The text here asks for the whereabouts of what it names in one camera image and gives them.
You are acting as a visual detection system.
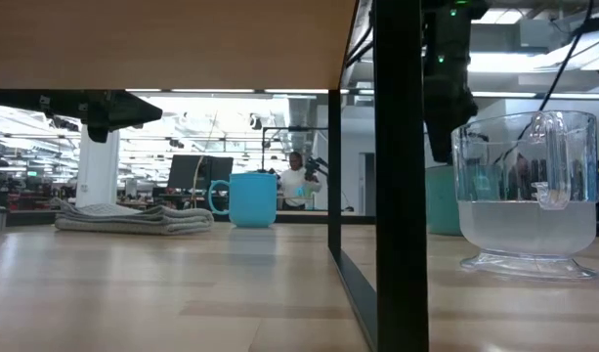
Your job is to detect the black handheld device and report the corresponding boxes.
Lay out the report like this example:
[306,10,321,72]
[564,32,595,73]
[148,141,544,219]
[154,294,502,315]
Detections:
[303,155,330,183]

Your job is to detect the white pillar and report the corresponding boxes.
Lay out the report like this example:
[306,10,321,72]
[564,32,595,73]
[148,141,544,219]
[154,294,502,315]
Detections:
[74,124,121,209]

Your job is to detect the standing person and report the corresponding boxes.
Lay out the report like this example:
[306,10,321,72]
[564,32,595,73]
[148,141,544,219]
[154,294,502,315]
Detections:
[278,151,323,212]

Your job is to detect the black background monitors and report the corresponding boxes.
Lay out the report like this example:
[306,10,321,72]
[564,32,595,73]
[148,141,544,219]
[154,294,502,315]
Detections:
[166,154,235,193]

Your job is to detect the folded grey towel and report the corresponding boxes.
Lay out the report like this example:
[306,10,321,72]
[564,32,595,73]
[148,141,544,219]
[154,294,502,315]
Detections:
[53,197,215,237]

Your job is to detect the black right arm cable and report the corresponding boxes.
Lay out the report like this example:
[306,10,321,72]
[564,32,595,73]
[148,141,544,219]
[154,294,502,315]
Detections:
[516,0,596,143]

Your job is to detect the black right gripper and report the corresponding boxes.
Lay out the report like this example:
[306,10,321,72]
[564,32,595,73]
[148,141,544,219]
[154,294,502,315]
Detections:
[422,67,480,164]

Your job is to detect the black table frame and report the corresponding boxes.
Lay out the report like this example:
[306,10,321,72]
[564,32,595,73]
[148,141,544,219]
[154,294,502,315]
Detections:
[5,208,599,239]

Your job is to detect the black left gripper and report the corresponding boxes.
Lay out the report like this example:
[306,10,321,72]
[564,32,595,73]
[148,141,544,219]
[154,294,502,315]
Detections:
[81,90,164,145]

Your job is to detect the large teal enamel mug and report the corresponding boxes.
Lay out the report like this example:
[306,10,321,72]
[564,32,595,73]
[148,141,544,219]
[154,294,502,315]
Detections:
[424,164,462,238]

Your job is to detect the light blue plastic mug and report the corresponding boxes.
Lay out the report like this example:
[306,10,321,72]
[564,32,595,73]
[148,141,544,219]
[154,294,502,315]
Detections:
[207,171,279,229]

